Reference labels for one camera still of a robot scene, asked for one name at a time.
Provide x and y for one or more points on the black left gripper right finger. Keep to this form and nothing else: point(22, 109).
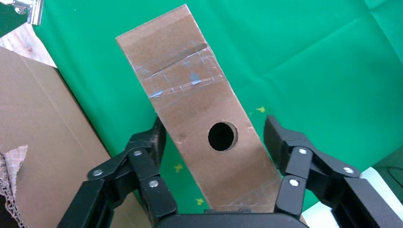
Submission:
point(302, 170)

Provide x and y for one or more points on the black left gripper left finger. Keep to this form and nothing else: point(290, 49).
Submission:
point(144, 166)

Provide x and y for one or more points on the small cardboard box with hole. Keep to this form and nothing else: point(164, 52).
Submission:
point(189, 94)

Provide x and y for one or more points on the large open cardboard carton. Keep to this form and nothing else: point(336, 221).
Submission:
point(37, 110)

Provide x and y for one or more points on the yellow paper scrap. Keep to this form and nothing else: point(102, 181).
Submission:
point(199, 201)
point(178, 167)
point(260, 109)

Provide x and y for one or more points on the green table cloth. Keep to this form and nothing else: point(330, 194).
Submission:
point(314, 78)

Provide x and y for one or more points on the metal cloth clip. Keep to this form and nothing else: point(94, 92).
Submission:
point(33, 12)

